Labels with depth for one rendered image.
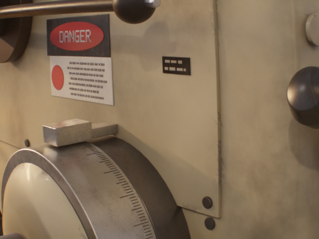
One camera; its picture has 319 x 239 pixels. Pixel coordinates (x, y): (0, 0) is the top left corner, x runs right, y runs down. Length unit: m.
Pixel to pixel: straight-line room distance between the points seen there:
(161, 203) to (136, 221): 0.04
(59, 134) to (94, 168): 0.05
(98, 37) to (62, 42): 0.08
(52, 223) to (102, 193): 0.05
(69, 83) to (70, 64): 0.02
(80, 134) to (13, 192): 0.09
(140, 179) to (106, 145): 0.06
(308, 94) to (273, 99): 0.08
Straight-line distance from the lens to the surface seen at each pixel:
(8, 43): 0.75
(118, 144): 0.56
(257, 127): 0.45
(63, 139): 0.54
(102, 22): 0.58
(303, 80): 0.36
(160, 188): 0.53
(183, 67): 0.49
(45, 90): 0.70
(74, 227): 0.49
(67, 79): 0.65
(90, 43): 0.60
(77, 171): 0.50
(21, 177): 0.55
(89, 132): 0.55
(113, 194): 0.50
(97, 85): 0.60
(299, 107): 0.35
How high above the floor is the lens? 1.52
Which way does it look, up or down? 11 degrees down
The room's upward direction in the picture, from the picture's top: 2 degrees counter-clockwise
